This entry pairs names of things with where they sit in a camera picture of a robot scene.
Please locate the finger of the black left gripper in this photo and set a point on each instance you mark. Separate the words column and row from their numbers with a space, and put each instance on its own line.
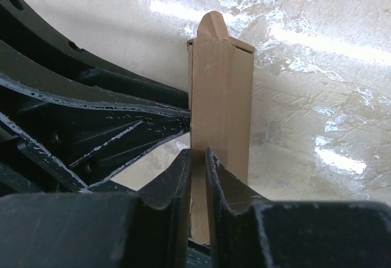
column 84, row 143
column 28, row 33

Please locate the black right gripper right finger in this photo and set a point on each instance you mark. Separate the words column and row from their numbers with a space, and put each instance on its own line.
column 248, row 230

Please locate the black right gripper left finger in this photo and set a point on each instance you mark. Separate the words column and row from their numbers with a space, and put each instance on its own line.
column 147, row 228

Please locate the brown cardboard box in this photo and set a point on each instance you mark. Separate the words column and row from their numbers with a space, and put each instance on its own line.
column 220, row 95

